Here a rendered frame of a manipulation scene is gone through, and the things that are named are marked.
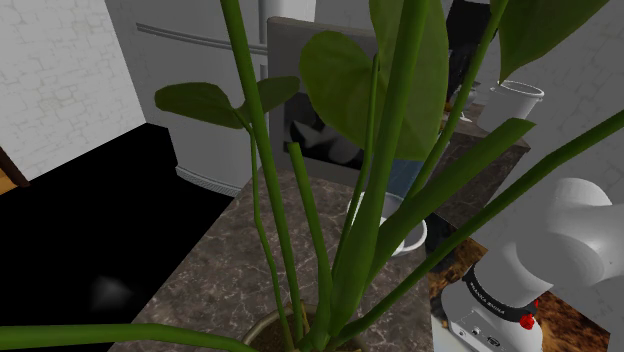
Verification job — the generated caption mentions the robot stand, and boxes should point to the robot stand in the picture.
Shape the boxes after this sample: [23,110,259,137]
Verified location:
[424,212,612,352]

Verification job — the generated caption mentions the white cup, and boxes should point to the white cup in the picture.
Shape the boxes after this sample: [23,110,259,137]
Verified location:
[476,79,546,134]

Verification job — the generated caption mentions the grey refrigerator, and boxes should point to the grey refrigerator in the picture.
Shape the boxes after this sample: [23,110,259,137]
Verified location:
[104,0,318,198]

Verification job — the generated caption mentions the blue box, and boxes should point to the blue box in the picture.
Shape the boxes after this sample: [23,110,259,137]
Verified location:
[388,156,426,199]

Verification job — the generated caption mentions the white bowl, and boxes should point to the white bowl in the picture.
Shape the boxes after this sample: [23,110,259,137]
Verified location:
[346,191,429,259]

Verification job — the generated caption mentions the green potted plant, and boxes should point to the green potted plant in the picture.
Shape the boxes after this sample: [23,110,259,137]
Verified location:
[0,0,624,352]

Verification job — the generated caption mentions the grey picture frame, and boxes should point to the grey picture frame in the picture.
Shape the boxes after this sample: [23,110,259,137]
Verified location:
[266,16,382,189]

